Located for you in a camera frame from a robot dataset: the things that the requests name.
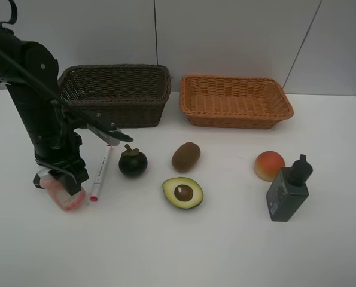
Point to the dark purple mangosteen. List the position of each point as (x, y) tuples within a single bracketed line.
[(132, 162)]

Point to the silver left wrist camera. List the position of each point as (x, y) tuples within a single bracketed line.
[(109, 140)]

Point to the dark green pump bottle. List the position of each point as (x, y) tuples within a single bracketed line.
[(288, 190)]

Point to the orange peach fruit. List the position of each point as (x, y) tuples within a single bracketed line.
[(268, 164)]

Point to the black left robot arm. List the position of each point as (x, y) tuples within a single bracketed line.
[(56, 144)]

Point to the pink liquid bottle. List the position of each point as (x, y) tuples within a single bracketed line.
[(58, 193)]

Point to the orange wicker basket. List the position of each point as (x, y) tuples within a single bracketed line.
[(234, 102)]

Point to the dark brown wicker basket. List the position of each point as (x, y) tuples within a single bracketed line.
[(129, 95)]

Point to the half avocado with pit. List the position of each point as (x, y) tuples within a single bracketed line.
[(183, 192)]

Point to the brown kiwi fruit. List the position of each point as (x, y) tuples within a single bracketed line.
[(185, 157)]

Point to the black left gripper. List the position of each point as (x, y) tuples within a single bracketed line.
[(70, 168)]

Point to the white red marker pen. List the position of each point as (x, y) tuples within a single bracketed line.
[(99, 178)]

